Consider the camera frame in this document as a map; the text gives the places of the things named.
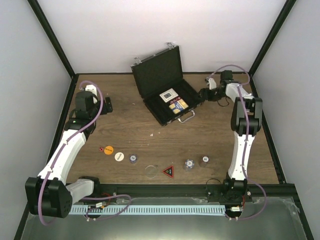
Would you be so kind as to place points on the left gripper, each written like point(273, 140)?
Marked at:
point(104, 110)

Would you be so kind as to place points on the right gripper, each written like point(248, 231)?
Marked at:
point(204, 93)

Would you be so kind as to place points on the black poker case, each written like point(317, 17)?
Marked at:
point(159, 73)

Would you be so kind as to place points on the purple chip stack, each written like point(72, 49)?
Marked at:
point(133, 158)

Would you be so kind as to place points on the red black chip stack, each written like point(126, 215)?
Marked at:
point(203, 162)

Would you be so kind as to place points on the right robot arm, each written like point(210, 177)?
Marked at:
point(246, 122)

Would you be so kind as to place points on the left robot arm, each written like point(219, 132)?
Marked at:
point(48, 194)

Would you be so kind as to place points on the blue yellow card deck box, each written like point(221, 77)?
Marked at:
point(178, 106)

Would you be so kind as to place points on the white card deck box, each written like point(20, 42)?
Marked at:
point(168, 95)

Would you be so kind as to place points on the orange big blind button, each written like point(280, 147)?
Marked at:
point(108, 150)

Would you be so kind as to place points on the white dealer button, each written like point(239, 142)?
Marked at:
point(119, 156)

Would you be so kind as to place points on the clear acrylic dealer puck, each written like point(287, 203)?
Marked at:
point(151, 171)

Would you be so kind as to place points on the triangular all in button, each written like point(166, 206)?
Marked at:
point(169, 171)

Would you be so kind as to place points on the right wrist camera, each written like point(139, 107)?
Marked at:
point(211, 83)

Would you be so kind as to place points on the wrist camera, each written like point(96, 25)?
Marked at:
point(211, 83)
point(92, 89)

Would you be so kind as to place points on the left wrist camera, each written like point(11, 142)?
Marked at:
point(92, 89)

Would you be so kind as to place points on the light blue slotted cable duct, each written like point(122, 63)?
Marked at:
point(202, 210)

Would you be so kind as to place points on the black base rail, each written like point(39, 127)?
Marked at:
point(213, 192)

